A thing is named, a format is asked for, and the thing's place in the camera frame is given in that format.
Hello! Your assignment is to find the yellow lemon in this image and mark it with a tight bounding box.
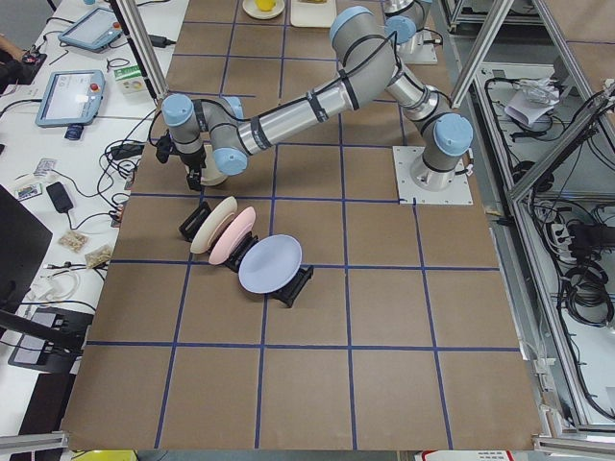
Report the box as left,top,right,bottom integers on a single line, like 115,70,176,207
255,0,277,12

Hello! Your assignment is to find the cream round plate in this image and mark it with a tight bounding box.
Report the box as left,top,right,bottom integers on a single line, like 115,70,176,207
242,0,285,20

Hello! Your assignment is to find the teach pendant near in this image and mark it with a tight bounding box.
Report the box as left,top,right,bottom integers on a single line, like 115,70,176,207
36,69,106,128

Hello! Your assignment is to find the brown table mat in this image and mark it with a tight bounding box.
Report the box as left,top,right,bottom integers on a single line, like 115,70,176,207
61,0,552,451

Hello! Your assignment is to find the black smartphone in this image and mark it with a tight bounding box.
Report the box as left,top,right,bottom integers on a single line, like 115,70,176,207
46,182,74,213

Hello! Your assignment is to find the black power adapter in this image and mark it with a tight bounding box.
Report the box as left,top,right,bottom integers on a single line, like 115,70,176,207
148,35,176,48

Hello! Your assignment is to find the black dish rack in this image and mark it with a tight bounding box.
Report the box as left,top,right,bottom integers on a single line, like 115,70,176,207
179,203,314,307

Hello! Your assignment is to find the cream plate in rack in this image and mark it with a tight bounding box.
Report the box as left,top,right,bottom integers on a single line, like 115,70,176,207
190,196,237,255

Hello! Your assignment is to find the teach pendant far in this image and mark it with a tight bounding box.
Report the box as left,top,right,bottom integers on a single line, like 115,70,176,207
59,8,122,52

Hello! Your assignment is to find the pink plate in rack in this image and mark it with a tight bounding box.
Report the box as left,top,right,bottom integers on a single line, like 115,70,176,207
209,206,256,265

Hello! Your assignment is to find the green white carton box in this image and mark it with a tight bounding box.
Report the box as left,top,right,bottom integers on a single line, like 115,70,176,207
113,65,147,95

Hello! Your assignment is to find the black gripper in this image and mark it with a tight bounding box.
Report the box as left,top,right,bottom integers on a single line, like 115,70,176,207
180,146,206,191

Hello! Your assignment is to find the aluminium frame post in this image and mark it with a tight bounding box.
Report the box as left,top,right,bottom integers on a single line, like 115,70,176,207
110,0,169,102

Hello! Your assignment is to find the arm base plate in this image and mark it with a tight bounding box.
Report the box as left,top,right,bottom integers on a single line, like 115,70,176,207
397,30,437,65
392,146,474,206

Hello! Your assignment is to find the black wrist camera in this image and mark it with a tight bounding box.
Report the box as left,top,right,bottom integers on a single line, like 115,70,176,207
156,134,174,164

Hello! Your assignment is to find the white rectangular tray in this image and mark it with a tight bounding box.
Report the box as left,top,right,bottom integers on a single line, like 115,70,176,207
289,0,337,28

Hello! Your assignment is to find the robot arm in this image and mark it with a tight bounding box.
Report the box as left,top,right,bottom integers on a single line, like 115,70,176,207
157,3,474,191
383,0,432,45

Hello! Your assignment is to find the light blue plate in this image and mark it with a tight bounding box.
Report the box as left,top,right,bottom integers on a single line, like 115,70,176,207
238,234,303,294

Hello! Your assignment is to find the teach pendant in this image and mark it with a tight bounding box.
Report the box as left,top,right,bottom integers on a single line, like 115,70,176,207
36,69,106,128
59,8,122,52

